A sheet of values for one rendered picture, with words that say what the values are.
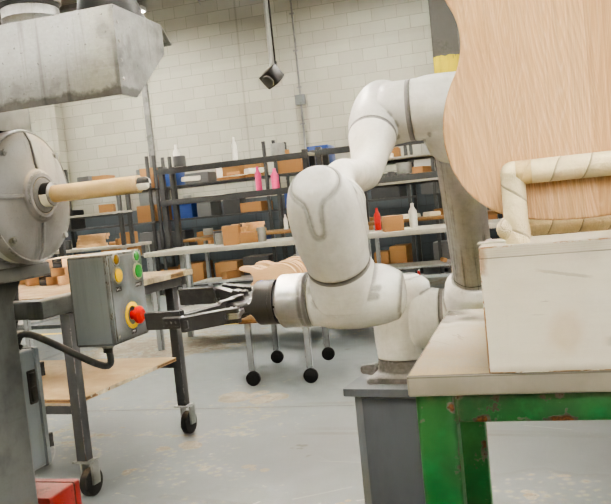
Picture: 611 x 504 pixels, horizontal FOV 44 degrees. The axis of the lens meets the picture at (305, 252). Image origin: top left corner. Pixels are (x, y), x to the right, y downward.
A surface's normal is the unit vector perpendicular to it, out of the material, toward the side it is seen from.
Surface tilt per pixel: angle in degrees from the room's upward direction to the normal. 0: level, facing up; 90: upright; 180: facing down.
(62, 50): 90
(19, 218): 94
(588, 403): 90
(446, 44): 90
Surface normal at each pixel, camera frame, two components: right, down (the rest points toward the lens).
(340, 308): -0.22, 0.60
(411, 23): -0.28, 0.08
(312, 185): -0.25, -0.64
